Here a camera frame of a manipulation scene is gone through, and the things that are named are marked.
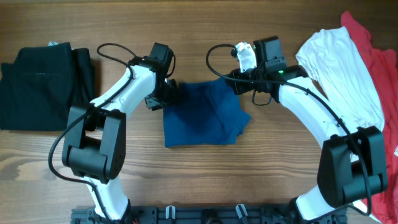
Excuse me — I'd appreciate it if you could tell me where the blue polo shirt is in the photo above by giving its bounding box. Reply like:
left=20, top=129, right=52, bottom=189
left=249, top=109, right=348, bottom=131
left=163, top=78, right=251, bottom=147

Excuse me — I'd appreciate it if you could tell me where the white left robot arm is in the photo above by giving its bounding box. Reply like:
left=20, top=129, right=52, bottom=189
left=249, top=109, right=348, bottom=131
left=62, top=55, right=177, bottom=223

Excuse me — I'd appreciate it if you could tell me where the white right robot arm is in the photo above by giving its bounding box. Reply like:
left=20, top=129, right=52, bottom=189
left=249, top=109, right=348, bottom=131
left=227, top=65, right=387, bottom=223

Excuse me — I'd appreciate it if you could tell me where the white t-shirt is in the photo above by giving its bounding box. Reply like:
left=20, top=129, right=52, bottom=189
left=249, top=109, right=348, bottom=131
left=295, top=27, right=385, bottom=131

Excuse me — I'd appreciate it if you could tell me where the folded black garment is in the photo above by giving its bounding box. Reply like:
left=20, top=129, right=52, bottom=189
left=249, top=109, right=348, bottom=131
left=1, top=42, right=95, bottom=131

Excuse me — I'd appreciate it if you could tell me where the red t-shirt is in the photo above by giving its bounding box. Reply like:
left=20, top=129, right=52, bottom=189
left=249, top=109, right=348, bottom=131
left=341, top=11, right=397, bottom=223

